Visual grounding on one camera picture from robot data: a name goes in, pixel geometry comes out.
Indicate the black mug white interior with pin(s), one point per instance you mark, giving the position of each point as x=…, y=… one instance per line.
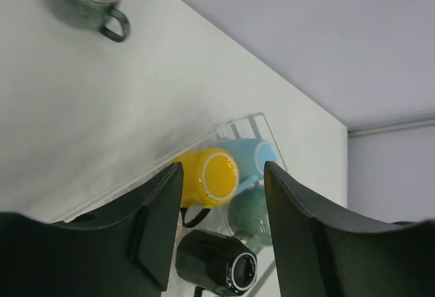
x=215, y=262

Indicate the yellow enamel mug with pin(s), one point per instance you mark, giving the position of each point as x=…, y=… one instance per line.
x=211, y=178

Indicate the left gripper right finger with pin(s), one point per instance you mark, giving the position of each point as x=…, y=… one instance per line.
x=324, y=249

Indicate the light blue mug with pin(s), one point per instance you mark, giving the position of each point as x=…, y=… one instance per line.
x=250, y=156

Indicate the teal speckled ceramic mug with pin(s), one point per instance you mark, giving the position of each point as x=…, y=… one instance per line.
x=248, y=218

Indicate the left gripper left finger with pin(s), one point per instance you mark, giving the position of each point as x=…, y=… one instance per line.
x=123, y=248

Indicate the right aluminium frame post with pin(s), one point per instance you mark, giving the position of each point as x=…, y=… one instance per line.
x=391, y=127

